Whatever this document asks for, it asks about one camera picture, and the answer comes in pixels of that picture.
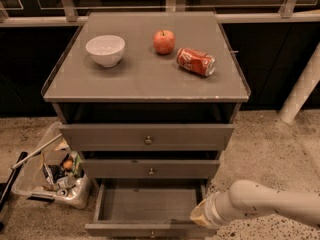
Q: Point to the silver can in bin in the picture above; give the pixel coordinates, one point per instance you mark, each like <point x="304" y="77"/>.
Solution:
<point x="66" y="182"/>

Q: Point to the grey drawer cabinet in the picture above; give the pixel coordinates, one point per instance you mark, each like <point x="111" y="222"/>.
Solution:
<point x="146" y="88"/>

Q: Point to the grey top drawer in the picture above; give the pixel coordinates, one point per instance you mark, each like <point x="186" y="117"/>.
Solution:
<point x="147" y="137"/>

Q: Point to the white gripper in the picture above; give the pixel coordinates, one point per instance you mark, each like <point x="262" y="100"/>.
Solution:
<point x="210" y="208"/>

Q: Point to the metal stick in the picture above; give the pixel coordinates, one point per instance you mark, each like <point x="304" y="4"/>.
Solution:
<point x="21" y="162"/>

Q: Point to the red apple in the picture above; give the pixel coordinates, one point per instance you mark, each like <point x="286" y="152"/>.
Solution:
<point x="164" y="41"/>

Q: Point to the grey bottom drawer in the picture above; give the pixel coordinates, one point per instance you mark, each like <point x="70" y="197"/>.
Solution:
<point x="152" y="209"/>

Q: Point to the black bar on floor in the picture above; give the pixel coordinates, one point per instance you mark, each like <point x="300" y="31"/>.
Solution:
<point x="5" y="189"/>

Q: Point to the clear plastic storage bin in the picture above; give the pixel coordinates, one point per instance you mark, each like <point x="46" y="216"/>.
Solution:
<point x="38" y="176"/>

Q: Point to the white diagonal post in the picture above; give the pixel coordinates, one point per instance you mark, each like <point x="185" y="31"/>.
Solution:
<point x="302" y="89"/>

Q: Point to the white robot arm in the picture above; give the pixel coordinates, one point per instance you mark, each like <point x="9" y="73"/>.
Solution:
<point x="247" y="199"/>

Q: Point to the grey middle drawer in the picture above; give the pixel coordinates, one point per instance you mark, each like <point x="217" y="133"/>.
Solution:
<point x="150" y="164"/>

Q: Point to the small orange fruit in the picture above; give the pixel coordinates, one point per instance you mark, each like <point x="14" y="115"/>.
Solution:
<point x="67" y="165"/>

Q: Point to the red soda can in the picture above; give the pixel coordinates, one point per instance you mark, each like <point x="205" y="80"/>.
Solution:
<point x="196" y="61"/>

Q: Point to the grey drawer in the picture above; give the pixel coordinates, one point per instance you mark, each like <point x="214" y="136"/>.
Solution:
<point x="147" y="137"/>
<point x="150" y="164"/>
<point x="152" y="209"/>

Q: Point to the white ceramic bowl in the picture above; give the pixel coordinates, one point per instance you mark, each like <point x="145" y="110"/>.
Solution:
<point x="106" y="50"/>

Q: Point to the metal window railing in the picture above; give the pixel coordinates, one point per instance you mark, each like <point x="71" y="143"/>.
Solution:
<point x="54" y="13"/>

